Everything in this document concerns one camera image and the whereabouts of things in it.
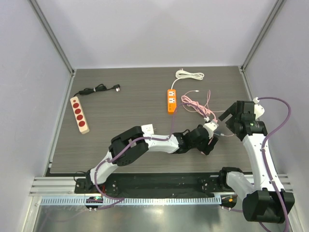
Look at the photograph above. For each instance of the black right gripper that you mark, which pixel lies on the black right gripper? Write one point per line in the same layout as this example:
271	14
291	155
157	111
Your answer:
234	116

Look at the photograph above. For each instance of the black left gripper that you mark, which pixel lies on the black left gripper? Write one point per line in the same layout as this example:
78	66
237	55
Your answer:
210	147

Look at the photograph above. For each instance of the grey blue usb charger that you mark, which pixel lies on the grey blue usb charger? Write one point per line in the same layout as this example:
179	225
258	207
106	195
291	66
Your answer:
219	133

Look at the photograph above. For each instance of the white cube socket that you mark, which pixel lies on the white cube socket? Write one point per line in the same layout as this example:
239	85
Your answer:
148	128

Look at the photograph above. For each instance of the beige red power strip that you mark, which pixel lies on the beige red power strip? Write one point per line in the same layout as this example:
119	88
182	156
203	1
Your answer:
79	115

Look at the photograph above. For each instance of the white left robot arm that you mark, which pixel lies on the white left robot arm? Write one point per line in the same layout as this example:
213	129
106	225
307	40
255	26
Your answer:
133	143

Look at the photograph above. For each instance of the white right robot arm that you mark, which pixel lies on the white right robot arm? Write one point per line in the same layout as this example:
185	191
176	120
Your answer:
265	199

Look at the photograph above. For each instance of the right aluminium frame post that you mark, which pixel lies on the right aluminium frame post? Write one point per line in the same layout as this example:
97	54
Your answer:
275	10

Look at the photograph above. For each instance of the aluminium frame post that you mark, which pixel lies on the aluminium frame post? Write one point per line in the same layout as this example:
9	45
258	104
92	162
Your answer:
275	10
45	24

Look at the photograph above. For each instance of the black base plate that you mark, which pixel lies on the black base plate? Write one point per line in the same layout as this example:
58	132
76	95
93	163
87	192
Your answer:
118	183

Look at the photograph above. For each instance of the white slotted cable duct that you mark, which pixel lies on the white slotted cable duct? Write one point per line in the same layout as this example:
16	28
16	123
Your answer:
84	200

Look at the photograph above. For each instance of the aluminium front rail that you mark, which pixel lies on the aluminium front rail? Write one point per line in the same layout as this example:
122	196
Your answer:
65	185

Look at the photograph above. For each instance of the left aluminium frame post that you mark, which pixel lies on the left aluminium frame post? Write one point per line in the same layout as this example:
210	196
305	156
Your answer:
45	24

